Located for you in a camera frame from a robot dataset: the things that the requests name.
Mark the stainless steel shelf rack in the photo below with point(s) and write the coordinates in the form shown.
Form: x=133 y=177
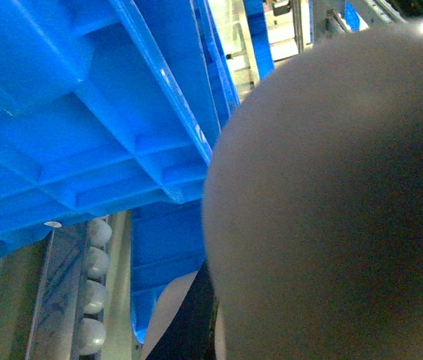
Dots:
x=43 y=294

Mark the blue plastic bin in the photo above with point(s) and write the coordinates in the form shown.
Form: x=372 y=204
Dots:
x=256 y=20
x=223 y=90
x=104 y=106
x=166 y=243

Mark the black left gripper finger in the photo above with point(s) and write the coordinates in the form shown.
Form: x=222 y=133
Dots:
x=185 y=321

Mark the beige plastic dustpan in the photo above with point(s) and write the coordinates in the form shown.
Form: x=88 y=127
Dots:
x=312 y=210

